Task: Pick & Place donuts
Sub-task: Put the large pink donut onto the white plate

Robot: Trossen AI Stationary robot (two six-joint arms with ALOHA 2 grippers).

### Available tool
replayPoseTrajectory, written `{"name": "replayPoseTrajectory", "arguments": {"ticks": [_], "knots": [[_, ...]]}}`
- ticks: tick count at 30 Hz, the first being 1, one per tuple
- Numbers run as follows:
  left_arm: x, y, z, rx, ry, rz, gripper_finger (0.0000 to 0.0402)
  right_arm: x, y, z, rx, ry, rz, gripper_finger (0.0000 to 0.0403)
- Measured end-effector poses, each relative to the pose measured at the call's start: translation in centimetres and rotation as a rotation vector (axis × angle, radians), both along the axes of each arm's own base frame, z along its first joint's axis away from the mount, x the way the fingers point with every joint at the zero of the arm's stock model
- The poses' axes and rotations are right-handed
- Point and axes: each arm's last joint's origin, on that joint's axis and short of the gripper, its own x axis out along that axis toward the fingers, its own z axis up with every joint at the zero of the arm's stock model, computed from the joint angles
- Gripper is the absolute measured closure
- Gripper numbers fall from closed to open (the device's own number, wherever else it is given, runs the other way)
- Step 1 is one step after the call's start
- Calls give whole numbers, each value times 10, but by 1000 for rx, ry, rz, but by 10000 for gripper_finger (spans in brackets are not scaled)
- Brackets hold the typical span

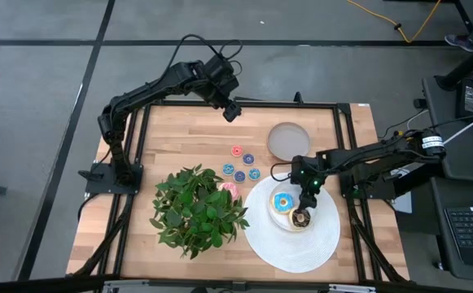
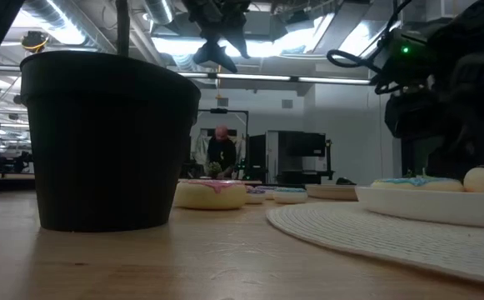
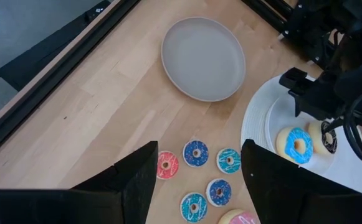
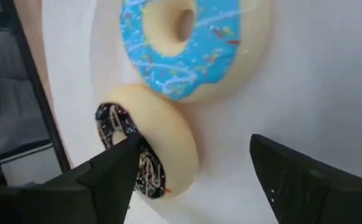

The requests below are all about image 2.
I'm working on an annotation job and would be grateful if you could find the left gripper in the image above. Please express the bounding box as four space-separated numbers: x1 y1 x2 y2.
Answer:
182 0 252 75

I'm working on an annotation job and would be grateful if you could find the large blue frosted donut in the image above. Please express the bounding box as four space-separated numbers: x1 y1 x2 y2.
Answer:
370 177 466 193

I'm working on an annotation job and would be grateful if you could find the large pink frosted donut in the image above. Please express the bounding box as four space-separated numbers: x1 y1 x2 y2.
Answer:
172 178 249 211

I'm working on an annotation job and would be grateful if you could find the small teal donut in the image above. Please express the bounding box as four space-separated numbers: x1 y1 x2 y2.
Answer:
272 187 309 205

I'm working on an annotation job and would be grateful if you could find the ceiling light bar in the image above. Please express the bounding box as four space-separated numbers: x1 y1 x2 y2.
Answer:
177 71 372 87

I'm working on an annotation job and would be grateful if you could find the white round plate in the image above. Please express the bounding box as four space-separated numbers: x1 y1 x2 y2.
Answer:
354 185 484 230

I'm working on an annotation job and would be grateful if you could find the person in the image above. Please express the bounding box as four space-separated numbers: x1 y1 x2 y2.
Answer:
205 123 239 180

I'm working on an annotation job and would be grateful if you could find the black cabinet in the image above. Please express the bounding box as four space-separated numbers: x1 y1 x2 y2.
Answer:
247 132 268 184

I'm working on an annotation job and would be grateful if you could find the white woven round placemat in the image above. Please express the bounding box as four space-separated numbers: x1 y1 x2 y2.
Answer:
265 201 484 289

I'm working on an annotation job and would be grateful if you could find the black plant pot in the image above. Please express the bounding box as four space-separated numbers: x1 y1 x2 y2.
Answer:
19 50 202 233

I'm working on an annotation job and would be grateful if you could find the wooden desk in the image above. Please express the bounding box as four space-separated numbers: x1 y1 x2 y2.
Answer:
0 160 37 195

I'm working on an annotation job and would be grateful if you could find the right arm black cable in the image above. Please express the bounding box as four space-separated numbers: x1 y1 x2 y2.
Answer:
327 0 413 96

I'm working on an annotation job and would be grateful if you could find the silver air duct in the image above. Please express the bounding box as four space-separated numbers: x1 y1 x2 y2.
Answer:
20 0 120 54

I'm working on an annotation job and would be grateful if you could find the yellow black cable reel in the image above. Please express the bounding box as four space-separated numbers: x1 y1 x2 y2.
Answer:
20 30 50 54

